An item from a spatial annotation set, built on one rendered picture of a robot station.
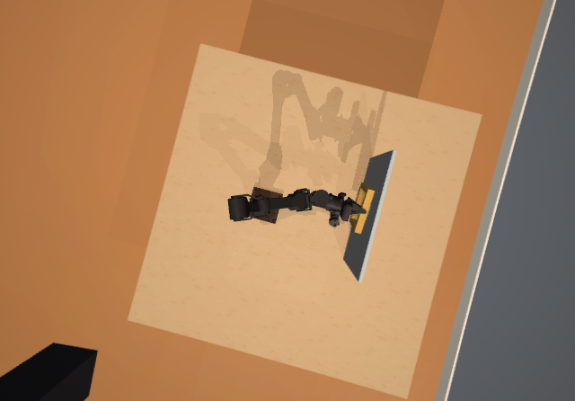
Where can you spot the brown picture frame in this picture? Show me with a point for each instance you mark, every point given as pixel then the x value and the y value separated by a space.
pixel 364 198

